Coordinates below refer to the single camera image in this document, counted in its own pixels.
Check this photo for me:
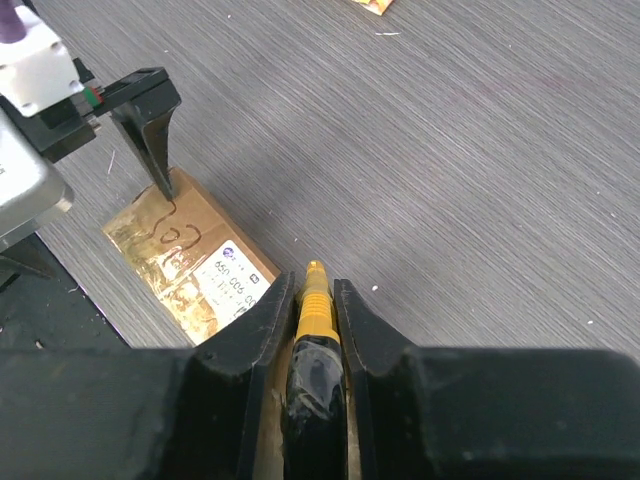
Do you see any yellow utility knife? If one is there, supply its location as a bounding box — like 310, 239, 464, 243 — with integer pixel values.
281, 260, 348, 480

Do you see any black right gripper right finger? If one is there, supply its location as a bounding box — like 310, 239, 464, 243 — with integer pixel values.
334, 279, 639, 479

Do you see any orange checkered cloth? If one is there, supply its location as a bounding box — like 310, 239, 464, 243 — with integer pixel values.
353, 0, 393, 16

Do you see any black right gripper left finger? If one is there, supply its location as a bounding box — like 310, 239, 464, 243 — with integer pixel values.
1, 273, 295, 479

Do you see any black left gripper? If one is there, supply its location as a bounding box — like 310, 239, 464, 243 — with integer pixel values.
1, 58, 181, 200

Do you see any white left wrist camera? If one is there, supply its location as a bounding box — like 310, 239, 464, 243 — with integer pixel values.
1, 1, 94, 251

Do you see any brown cardboard express box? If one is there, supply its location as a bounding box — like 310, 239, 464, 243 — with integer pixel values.
103, 167, 280, 344

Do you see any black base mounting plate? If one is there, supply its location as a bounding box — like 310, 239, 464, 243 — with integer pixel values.
1, 235, 128, 350

